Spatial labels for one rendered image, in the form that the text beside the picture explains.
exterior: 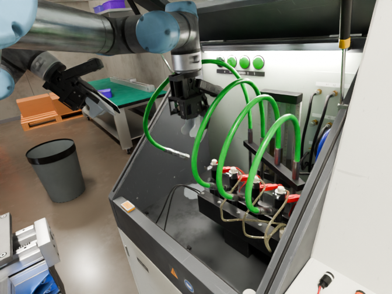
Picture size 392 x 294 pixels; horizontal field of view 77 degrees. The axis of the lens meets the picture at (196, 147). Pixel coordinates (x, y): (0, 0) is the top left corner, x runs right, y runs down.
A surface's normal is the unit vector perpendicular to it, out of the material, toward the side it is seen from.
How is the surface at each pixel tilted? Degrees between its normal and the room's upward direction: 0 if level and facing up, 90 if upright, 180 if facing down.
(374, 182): 76
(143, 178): 90
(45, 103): 90
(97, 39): 114
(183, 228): 0
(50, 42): 134
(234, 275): 0
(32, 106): 90
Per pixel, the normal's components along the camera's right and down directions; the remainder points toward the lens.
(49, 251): 0.58, 0.31
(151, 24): -0.34, 0.45
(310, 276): -0.10, -0.89
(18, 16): 0.94, -0.06
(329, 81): -0.73, 0.36
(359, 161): -0.73, 0.15
